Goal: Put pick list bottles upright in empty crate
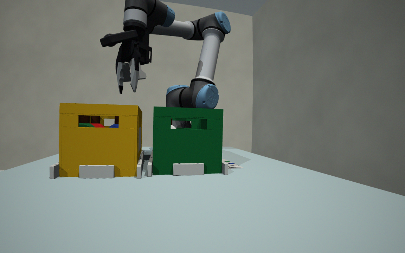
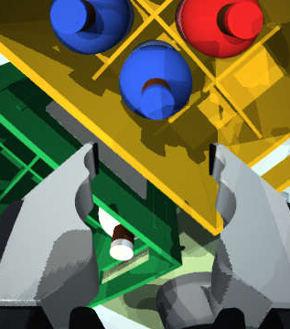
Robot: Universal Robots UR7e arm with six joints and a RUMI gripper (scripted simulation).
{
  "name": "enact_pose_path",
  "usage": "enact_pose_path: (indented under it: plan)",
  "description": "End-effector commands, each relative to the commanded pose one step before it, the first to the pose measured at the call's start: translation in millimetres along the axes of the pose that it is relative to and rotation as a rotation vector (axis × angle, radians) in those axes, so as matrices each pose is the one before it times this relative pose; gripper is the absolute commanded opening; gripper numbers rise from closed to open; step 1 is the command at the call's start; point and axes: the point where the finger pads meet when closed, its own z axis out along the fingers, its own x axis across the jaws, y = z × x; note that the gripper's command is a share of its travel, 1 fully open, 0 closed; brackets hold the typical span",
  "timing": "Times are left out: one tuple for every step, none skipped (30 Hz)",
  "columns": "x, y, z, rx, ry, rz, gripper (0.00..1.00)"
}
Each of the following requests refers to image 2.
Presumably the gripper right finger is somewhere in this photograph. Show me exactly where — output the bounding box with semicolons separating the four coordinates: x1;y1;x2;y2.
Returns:
209;143;290;329

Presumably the white bottle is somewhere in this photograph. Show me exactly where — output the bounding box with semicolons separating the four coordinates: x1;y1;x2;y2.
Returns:
99;207;138;260

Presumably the dark green crate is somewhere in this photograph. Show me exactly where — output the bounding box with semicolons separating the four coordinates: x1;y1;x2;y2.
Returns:
0;61;183;308

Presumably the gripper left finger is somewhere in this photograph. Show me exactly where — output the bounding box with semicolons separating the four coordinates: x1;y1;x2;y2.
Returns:
0;142;99;329

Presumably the yellow crate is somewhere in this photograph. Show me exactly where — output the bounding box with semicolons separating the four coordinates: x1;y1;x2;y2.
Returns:
0;0;290;236

